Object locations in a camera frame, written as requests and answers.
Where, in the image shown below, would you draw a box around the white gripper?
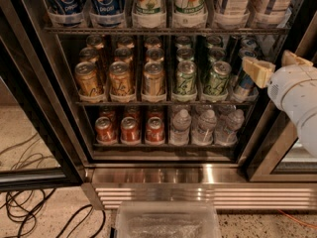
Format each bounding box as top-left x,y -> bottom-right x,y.
242,50 -> 317,117

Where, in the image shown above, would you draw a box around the red bull can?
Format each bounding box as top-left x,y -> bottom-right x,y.
232,47 -> 258,74
241,37 -> 259,50
234,70 -> 255,96

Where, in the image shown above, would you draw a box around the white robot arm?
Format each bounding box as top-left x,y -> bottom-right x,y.
242,51 -> 317,157

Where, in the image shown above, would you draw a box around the second-row right green can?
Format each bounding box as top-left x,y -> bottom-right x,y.
207,47 -> 226,62

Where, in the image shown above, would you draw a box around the second-row green can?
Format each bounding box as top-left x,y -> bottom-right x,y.
176,47 -> 194,61
207,47 -> 226,62

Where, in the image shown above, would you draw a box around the front right green LaCroix can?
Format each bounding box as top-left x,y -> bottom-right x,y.
203,60 -> 232,96

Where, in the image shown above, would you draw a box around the green lacroix can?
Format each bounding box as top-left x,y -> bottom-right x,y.
203,60 -> 232,96
174,60 -> 196,95

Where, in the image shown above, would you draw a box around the front left green LaCroix can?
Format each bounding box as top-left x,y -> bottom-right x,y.
174,60 -> 196,95

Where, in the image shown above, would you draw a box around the second-row left green can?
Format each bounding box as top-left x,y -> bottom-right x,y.
176,47 -> 194,61

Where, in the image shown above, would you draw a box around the second-row right orange can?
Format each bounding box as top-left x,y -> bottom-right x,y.
146,48 -> 164,63

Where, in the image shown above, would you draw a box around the second-row orange can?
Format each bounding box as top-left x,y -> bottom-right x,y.
114,47 -> 133,63
146,48 -> 164,63
79,48 -> 99,64

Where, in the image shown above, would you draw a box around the front right orange LaCroix can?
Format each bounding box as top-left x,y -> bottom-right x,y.
143,61 -> 164,96

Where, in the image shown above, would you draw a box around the orange lacroix can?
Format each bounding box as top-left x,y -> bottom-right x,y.
109,61 -> 134,96
74,61 -> 103,97
143,61 -> 164,96

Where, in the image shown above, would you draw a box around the stainless fridge base grille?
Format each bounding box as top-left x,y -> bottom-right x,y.
81,165 -> 317,210

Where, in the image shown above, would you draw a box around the right red soda can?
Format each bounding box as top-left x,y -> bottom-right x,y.
146,117 -> 164,144

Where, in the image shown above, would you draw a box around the red soda can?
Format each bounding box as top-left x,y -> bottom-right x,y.
121,117 -> 140,143
95,117 -> 116,142
146,117 -> 164,144

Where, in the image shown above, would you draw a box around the second-row middle orange can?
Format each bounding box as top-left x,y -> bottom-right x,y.
114,47 -> 133,63

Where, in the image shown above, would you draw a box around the front middle orange LaCroix can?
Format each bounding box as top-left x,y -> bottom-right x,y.
109,61 -> 134,96

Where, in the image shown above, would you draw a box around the middle red soda can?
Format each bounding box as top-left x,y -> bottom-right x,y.
121,117 -> 140,143

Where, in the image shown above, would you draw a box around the left red soda can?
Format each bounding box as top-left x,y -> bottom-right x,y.
95,117 -> 116,142

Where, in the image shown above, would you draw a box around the second-row left orange can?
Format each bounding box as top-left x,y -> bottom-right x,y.
79,48 -> 99,64

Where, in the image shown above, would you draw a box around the front left orange LaCroix can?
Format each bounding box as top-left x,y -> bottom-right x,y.
74,61 -> 103,97

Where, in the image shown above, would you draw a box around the left glass fridge door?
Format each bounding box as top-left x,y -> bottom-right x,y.
0,0 -> 85,191

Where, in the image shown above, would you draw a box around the right white labelled bottle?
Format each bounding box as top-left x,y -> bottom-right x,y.
249,0 -> 291,28

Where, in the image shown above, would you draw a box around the white labelled bottle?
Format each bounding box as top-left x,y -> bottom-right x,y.
214,0 -> 250,29
249,0 -> 291,28

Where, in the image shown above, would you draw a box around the left white labelled bottle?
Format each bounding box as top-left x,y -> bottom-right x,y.
214,0 -> 250,29

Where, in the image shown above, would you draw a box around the right water bottle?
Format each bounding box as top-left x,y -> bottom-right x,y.
215,109 -> 245,147

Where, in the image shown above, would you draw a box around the water bottle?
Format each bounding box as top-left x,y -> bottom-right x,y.
215,109 -> 245,147
170,109 -> 191,146
191,109 -> 217,146

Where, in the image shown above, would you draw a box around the middle water bottle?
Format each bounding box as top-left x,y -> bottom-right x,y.
191,109 -> 217,146

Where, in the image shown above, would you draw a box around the right 7up bottle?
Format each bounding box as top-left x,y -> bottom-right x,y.
172,0 -> 208,28

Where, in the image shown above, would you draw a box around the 7up bottle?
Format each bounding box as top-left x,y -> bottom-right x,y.
132,0 -> 166,28
172,0 -> 208,28

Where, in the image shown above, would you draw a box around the left water bottle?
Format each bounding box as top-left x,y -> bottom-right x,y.
170,109 -> 191,146

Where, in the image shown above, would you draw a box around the left 7up bottle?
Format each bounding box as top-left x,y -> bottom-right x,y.
132,0 -> 166,28

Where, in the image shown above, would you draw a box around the clear plastic bin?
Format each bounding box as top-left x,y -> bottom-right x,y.
115,201 -> 222,238

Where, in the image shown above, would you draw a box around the orange cable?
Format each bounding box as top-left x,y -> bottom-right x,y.
276,208 -> 317,230

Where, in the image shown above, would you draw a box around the black floor cables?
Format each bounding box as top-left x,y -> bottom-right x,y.
0,132 -> 107,238

